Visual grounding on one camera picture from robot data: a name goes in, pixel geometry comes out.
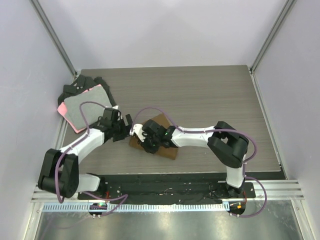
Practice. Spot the white slotted cable duct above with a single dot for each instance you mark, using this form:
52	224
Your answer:
95	207

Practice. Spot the grey cloth napkin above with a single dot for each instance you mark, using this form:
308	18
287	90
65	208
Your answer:
93	111

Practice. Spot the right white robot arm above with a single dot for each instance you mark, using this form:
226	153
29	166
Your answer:
228	146

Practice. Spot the black cloth pile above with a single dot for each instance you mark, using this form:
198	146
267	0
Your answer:
83	83

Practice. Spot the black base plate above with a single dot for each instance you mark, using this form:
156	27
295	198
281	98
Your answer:
172	188

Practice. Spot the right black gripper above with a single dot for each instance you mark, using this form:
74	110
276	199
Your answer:
146	145

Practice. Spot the pink cloth napkin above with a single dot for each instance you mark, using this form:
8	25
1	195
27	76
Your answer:
69	109

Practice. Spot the brown cloth napkin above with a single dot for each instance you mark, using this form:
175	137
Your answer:
170	153

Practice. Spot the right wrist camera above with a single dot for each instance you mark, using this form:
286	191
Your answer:
137	131

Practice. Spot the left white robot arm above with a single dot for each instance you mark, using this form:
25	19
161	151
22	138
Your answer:
60	174

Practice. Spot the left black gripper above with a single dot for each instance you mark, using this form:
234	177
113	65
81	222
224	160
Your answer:
125	132

